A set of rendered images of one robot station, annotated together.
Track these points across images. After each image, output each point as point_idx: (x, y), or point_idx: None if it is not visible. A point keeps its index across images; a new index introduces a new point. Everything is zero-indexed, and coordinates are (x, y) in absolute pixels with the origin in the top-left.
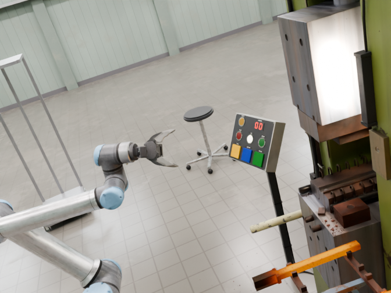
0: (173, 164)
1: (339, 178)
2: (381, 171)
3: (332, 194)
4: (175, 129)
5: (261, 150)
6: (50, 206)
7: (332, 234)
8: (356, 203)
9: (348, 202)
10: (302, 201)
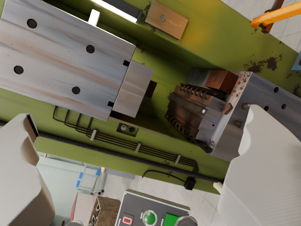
0: (253, 106)
1: (188, 116)
2: (180, 22)
3: (206, 99)
4: (32, 115)
5: (161, 219)
6: None
7: (250, 74)
8: (210, 79)
9: (211, 85)
10: (220, 146)
